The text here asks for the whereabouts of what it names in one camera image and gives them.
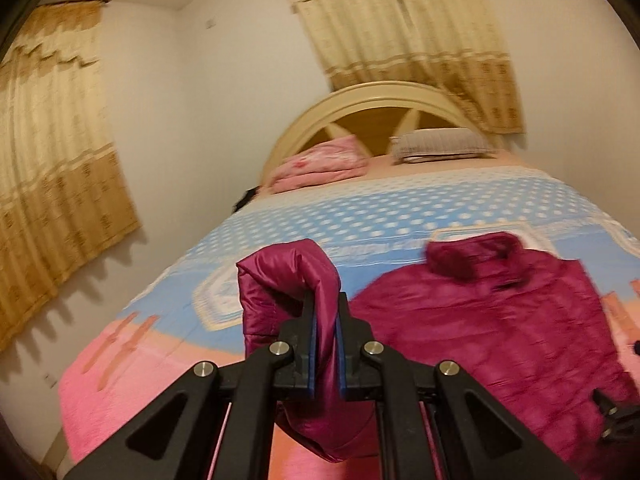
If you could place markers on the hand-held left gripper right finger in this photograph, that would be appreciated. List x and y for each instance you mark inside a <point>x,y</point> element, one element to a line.
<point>341,360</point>

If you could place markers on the magenta puffer jacket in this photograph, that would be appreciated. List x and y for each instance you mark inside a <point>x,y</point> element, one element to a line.
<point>500,330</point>

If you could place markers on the pink folded quilt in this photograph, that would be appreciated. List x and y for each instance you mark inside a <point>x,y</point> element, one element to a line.
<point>320,165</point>

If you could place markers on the cream wooden headboard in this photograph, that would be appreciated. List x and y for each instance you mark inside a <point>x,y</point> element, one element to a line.
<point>370,97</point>

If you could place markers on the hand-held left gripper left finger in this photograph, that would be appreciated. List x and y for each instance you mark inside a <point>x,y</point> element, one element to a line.
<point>312,360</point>

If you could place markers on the bed with blue-pink blanket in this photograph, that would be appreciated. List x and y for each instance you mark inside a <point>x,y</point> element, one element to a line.
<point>350,210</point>

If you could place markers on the beige patterned curtain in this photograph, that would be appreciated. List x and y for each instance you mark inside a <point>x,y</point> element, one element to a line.
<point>425,35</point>
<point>55,170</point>

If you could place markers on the grey striped pillow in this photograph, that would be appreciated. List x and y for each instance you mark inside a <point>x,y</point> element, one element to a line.
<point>440,144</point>

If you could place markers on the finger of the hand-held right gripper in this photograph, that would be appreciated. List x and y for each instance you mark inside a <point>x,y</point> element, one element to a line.
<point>622,422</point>

